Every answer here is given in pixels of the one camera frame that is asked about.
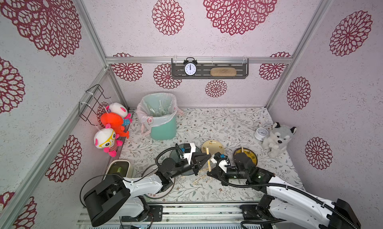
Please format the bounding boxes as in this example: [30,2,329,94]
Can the white orange patterned plate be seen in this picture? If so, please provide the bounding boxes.
[142,164,176,200]

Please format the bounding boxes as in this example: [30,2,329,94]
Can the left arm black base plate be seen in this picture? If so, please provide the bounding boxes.
[121,205,164,223]

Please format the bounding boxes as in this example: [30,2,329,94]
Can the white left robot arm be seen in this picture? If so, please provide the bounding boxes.
[82,143,211,227]

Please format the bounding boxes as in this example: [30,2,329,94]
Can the small white round timer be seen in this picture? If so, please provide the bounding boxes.
[254,127,268,141]

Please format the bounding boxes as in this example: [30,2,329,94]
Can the green trash bin with bag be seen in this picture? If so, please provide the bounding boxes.
[136,92,183,140]

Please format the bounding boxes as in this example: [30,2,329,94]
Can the black wire wall basket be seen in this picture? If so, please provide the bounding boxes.
[78,84,112,127]

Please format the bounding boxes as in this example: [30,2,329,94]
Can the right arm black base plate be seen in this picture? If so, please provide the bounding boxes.
[239,204,265,221]

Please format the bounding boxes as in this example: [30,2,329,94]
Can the black alarm clock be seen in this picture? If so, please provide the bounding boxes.
[183,57,198,76]

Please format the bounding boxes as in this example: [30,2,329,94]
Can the cream round plate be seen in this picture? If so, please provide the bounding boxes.
[201,140,224,155]

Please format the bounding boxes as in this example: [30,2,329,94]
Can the red orange plush toy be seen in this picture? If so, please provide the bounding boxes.
[100,112,129,139]

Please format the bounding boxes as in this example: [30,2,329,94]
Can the yellow patterned plate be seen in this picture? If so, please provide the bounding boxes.
[233,147,258,166]

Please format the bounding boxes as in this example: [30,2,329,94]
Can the grey husky plush dog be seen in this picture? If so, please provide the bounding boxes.
[262,122,297,158]

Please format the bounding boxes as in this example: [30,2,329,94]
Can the white pink plush doll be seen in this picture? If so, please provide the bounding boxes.
[106,103,132,126]

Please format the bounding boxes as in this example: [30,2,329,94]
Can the white plush doll yellow glasses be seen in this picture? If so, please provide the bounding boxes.
[93,124,123,157]

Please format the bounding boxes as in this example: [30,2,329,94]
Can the dark green glass plate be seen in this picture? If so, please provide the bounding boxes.
[170,144,194,176]

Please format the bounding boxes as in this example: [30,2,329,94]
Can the wooden brush on shelf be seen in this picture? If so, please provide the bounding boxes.
[210,67,237,77]

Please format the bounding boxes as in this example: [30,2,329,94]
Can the grey wall shelf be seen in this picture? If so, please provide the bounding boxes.
[171,58,249,79]

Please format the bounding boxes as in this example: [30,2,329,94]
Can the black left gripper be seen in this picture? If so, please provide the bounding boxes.
[170,154,212,181]

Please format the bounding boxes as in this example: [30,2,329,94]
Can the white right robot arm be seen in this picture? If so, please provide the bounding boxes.
[208,153,361,229]

